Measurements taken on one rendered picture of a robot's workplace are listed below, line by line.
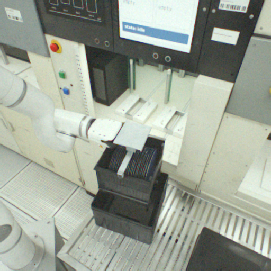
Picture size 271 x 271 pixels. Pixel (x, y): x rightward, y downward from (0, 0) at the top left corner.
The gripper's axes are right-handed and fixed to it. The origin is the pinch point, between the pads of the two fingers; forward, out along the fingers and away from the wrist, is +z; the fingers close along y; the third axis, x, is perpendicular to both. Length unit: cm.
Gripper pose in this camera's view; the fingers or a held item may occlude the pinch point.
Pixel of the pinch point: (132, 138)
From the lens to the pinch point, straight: 81.6
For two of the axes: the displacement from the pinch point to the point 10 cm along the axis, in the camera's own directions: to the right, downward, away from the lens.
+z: 9.4, 2.3, -2.4
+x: 0.0, -7.2, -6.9
